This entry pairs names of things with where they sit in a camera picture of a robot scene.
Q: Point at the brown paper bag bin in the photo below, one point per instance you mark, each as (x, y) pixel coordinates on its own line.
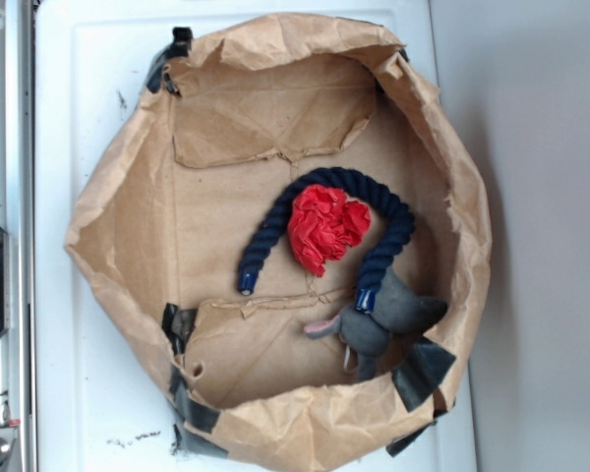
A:
(230, 121)

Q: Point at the red crumpled paper ball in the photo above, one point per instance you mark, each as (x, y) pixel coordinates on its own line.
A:
(323, 224)

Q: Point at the grey plush elephant toy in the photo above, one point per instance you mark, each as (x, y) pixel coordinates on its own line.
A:
(398, 310)

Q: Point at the metal frame rail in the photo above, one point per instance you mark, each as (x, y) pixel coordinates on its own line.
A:
(17, 424)

